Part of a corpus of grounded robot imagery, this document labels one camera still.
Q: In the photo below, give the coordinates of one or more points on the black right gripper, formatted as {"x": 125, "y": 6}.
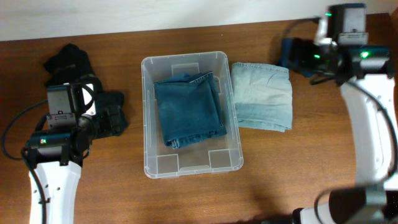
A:
{"x": 304, "y": 47}

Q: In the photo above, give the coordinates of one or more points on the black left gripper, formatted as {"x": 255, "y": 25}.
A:
{"x": 110, "y": 127}

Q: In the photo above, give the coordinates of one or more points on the teal taped cloth bundle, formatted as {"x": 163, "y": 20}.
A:
{"x": 290, "y": 56}

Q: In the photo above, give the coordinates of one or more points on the light blue jeans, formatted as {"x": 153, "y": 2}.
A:
{"x": 262, "y": 96}

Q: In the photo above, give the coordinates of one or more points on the dark blue jeans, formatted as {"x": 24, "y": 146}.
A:
{"x": 189, "y": 109}

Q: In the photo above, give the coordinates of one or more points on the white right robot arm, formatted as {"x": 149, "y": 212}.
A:
{"x": 365, "y": 76}

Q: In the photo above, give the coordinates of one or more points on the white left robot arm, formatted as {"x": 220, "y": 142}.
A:
{"x": 55, "y": 152}

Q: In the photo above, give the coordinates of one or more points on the black folded garment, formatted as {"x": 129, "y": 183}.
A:
{"x": 72, "y": 65}

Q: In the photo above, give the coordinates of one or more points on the clear plastic storage bin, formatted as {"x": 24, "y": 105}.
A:
{"x": 222, "y": 154}

